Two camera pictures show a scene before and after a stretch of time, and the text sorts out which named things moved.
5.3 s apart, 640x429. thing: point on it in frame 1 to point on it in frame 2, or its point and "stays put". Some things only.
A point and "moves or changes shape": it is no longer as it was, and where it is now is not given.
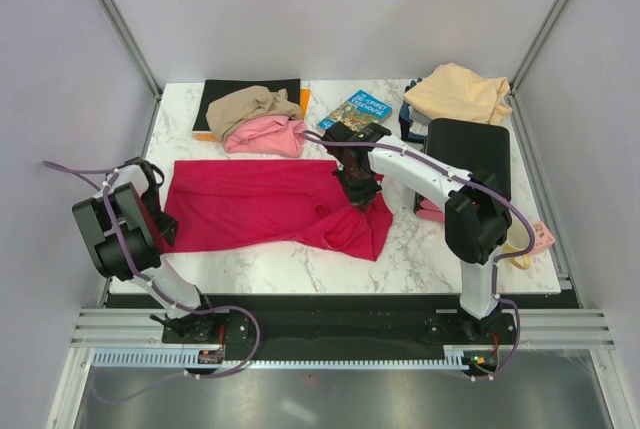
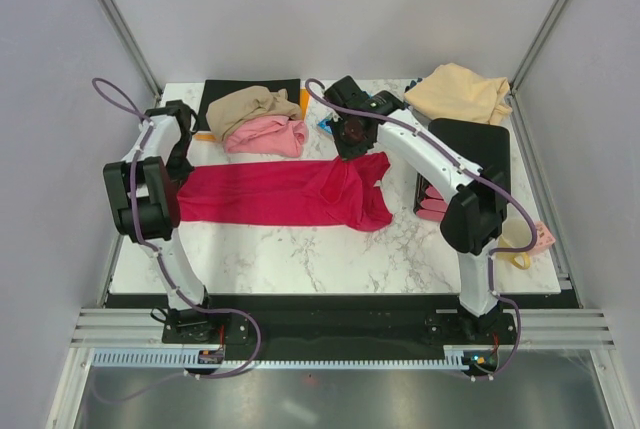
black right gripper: (360, 199) to (345, 151)
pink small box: (543, 239) stays put
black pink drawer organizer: (483, 151) stays put
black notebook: (214, 90) stays put
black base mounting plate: (239, 320) stays put
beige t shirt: (246, 103) stays put
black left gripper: (168, 228) to (177, 176)
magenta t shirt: (221, 205) moves or changes shape
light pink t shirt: (270, 134) stays put
